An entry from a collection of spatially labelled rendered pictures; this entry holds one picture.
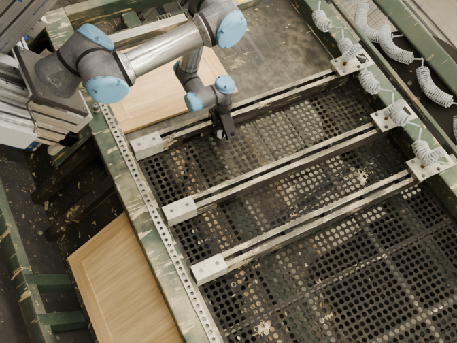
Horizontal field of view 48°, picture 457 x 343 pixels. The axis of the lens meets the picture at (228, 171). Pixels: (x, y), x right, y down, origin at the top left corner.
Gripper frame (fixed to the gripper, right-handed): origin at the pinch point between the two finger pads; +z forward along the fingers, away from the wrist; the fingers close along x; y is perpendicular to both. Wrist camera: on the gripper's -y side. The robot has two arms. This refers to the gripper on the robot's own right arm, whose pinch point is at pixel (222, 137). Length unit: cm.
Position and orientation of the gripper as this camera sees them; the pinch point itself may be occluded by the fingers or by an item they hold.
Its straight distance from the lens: 225.5
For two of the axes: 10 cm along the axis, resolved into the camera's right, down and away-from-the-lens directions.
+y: -4.5, -7.9, 4.3
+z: -0.7, 5.1, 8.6
